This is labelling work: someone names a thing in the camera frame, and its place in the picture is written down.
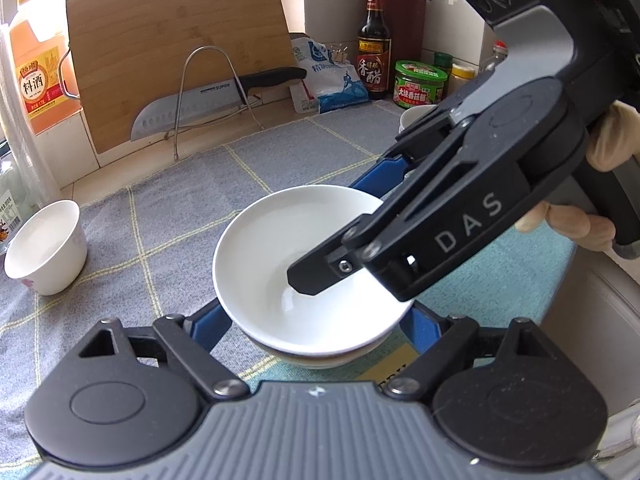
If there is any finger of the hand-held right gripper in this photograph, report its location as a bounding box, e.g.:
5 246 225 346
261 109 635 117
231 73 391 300
287 119 482 297
347 105 466 201

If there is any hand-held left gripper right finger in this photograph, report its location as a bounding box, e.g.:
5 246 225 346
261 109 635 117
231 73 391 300
385 302 568 401

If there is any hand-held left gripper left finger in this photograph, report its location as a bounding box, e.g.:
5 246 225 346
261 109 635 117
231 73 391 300
77 299 251 403

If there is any person's right hand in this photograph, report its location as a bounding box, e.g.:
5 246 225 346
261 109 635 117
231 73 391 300
515 100 640 252

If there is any red cap glass bottle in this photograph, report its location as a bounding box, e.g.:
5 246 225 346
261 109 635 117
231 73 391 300
480 40 508 78

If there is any yellow lid spice jar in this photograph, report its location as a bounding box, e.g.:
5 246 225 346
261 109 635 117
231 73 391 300
448 63 476 98

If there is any green lid sauce jar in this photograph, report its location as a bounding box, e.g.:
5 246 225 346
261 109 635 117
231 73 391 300
394 60 448 110

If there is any white blue salt bag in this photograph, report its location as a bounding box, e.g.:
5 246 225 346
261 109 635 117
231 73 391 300
289 34 373 115

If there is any dark vinegar bottle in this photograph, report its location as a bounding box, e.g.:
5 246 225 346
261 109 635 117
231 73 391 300
356 0 392 101

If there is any checked table cloth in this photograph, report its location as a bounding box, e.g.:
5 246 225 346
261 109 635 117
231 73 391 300
0 100 576 466

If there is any dark red knife block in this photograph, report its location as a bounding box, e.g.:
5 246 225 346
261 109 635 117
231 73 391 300
382 0 427 83

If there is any kitchen sink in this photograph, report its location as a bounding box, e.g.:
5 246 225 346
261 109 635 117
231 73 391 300
565 245 640 411

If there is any person's white jacket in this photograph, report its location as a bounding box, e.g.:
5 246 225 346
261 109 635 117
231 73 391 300
595 400 640 461

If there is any clear plastic bottle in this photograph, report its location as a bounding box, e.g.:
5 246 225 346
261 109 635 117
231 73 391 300
0 22 63 256

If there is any bamboo cutting board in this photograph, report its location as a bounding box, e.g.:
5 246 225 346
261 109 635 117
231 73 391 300
66 0 296 168

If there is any orange cooking wine bottle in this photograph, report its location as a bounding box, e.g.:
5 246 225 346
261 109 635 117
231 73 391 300
9 0 81 136

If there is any black handled kitchen knife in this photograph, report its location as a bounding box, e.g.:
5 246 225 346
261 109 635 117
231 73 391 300
130 66 307 142

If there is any metal wire rack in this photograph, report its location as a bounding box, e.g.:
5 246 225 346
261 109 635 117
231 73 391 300
162 45 266 162

